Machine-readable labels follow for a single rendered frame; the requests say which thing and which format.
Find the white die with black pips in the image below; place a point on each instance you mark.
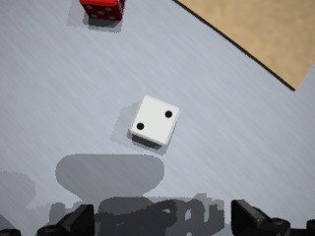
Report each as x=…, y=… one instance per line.
x=154, y=120

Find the tan flat mat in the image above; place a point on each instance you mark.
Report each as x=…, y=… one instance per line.
x=278, y=34

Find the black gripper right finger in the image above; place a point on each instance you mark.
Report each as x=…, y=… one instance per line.
x=244, y=217

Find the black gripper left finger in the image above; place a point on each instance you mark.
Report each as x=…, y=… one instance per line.
x=82, y=220

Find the red die with white pips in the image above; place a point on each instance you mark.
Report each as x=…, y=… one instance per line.
x=104, y=9

